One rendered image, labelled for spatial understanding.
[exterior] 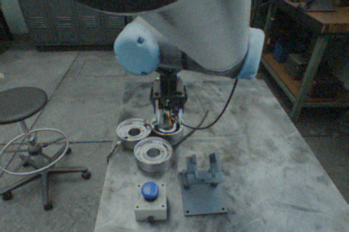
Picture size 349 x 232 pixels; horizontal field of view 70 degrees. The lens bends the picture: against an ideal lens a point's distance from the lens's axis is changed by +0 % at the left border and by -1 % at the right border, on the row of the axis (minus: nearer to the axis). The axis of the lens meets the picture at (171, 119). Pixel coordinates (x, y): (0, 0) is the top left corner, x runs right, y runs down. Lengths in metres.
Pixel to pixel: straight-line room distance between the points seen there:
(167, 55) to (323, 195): 0.54
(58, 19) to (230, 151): 3.12
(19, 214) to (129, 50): 1.51
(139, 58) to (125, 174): 0.39
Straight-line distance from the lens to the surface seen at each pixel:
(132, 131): 0.80
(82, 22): 3.52
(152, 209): 0.57
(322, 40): 2.01
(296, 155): 0.82
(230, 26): 0.18
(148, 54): 0.38
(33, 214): 1.75
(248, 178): 0.71
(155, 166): 0.66
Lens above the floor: 1.33
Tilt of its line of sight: 38 degrees down
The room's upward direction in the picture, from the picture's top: straight up
